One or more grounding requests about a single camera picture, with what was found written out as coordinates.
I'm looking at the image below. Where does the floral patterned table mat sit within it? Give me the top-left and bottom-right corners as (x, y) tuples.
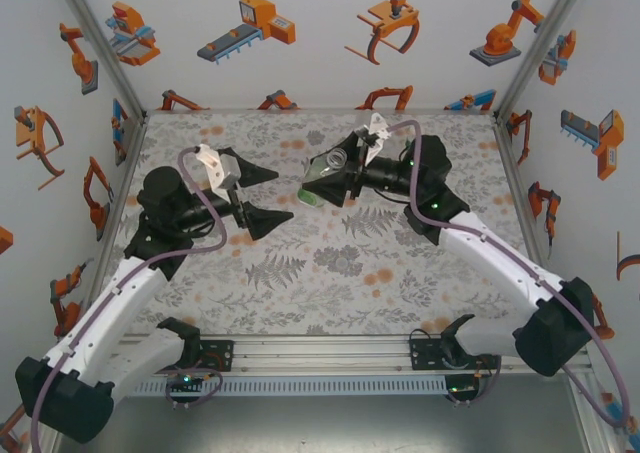
(99, 111), (556, 337)

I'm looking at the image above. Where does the grey metal panel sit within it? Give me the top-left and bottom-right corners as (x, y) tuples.
(52, 395), (589, 453)

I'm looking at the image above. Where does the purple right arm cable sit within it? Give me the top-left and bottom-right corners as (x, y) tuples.
(384, 119), (632, 429)

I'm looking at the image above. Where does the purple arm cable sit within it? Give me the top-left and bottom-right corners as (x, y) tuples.
(28, 145), (229, 453)
(384, 119), (632, 429)

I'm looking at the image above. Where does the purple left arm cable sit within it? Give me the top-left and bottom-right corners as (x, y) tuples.
(28, 145), (229, 453)

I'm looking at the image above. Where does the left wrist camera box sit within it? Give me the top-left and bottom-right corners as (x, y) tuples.
(196, 144), (242, 193)

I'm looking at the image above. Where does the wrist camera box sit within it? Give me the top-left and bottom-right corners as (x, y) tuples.
(352, 112), (391, 167)
(196, 144), (242, 193)

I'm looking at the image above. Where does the aluminium table edge rail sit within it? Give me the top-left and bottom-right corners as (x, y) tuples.
(144, 106), (497, 117)
(492, 111), (571, 334)
(82, 112), (150, 337)

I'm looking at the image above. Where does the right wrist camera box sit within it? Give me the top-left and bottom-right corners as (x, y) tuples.
(352, 112), (391, 167)

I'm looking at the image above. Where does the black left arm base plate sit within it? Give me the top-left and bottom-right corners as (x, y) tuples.
(197, 339), (235, 373)

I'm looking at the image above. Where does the wide aluminium base rail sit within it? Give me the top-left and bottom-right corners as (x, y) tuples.
(47, 333), (594, 378)

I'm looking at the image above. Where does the aluminium corner post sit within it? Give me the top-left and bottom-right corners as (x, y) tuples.
(49, 0), (150, 124)
(492, 0), (596, 123)

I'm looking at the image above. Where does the slotted grey cable duct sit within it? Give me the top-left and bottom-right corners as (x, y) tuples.
(129, 376), (447, 397)

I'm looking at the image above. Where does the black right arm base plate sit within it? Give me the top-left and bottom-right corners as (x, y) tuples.
(408, 337), (501, 372)

